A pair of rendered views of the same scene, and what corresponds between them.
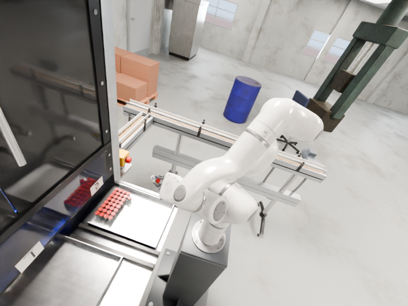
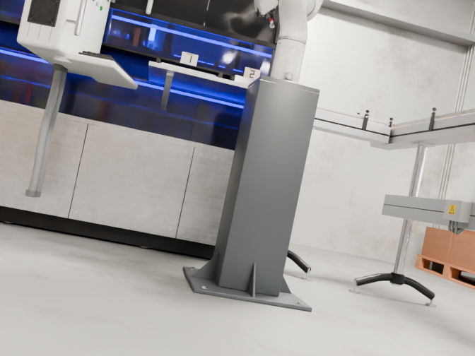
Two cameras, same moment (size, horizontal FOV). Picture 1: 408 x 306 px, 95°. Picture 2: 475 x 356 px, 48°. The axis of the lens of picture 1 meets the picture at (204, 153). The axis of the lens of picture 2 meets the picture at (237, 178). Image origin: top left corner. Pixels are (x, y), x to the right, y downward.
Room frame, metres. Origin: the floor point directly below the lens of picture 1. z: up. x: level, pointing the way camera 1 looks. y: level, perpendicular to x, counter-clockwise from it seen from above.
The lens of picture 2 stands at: (0.02, -2.31, 0.39)
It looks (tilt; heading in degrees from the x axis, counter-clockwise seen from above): 1 degrees up; 79
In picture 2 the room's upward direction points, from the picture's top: 12 degrees clockwise
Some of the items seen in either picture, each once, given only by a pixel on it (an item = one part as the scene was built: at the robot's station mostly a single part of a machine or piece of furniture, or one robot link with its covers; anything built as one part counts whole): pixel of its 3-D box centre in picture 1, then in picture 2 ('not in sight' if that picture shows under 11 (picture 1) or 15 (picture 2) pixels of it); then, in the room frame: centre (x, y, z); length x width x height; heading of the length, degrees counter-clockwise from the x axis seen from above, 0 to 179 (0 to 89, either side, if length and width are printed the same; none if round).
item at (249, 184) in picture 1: (224, 175); (473, 216); (1.46, -0.28, 0.49); 1.60 x 0.08 x 0.12; 88
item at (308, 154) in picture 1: (309, 158); not in sight; (1.64, -1.02, 0.90); 0.28 x 0.12 x 0.14; 178
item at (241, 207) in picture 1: (231, 208); (295, 13); (0.53, -0.19, 1.16); 0.19 x 0.12 x 0.24; 55
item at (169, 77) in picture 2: not in sight; (166, 92); (0.10, 0.29, 0.80); 0.34 x 0.03 x 0.13; 88
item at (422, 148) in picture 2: (175, 160); (409, 214); (1.47, 0.27, 0.46); 0.09 x 0.09 x 0.77; 88
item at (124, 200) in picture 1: (119, 207); not in sight; (0.52, 0.33, 0.90); 0.18 x 0.02 x 0.05; 178
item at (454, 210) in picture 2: not in sight; (456, 210); (1.39, -0.26, 0.50); 0.12 x 0.05 x 0.09; 88
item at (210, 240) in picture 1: (213, 226); (287, 65); (0.55, -0.17, 0.95); 0.19 x 0.19 x 0.18
